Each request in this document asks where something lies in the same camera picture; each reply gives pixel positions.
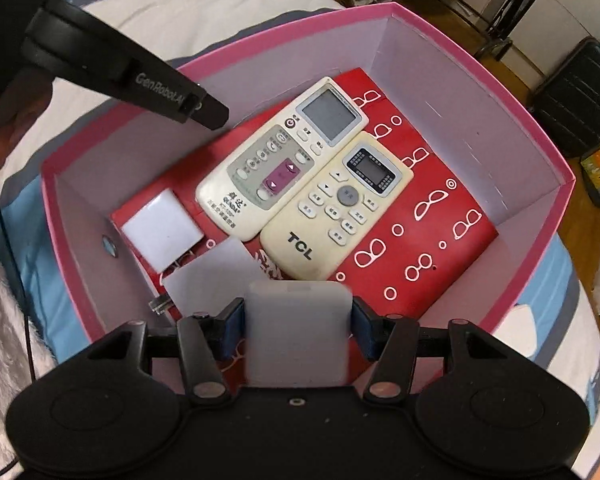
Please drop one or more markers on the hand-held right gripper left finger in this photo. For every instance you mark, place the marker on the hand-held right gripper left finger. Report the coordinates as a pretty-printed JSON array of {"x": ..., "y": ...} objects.
[{"x": 230, "y": 332}]

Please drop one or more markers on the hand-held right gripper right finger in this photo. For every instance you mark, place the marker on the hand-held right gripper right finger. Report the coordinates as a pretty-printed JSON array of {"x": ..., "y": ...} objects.
[{"x": 361, "y": 327}]

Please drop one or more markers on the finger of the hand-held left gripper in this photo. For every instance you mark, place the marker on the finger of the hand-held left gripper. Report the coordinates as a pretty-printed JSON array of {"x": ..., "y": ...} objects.
[{"x": 180, "y": 95}]

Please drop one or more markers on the white charger cube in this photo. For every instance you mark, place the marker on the white charger cube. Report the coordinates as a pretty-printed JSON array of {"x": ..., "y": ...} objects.
[
  {"x": 210, "y": 275},
  {"x": 297, "y": 335},
  {"x": 160, "y": 230}
]

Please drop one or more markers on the cream remote with grey button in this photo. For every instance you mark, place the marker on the cream remote with grey button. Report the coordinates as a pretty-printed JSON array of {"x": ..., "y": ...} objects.
[{"x": 300, "y": 250}]

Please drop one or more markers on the cream remote with purple button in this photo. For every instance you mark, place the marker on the cream remote with purple button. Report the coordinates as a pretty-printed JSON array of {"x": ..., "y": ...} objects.
[{"x": 240, "y": 195}]

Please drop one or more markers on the pink cardboard box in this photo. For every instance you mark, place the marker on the pink cardboard box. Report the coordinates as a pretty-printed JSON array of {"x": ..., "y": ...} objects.
[{"x": 430, "y": 85}]

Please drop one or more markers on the person's left hand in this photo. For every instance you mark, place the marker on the person's left hand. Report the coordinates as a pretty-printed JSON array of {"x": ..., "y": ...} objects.
[{"x": 15, "y": 130}]

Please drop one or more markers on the red printed bag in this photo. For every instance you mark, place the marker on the red printed bag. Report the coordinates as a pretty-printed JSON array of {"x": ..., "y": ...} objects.
[{"x": 420, "y": 240}]

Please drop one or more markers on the white fluffy blanket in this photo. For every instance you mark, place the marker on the white fluffy blanket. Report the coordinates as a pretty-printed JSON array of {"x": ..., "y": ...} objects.
[{"x": 5, "y": 335}]

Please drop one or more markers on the black metal clothes rack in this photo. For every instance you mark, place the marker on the black metal clothes rack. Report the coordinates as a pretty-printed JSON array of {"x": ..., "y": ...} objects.
[{"x": 490, "y": 20}]

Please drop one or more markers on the black suitcase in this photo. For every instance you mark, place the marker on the black suitcase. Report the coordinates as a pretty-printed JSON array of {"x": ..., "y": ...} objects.
[{"x": 580, "y": 95}]

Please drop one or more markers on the white drawer cabinet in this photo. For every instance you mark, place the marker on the white drawer cabinet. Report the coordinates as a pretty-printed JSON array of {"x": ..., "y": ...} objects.
[{"x": 555, "y": 5}]

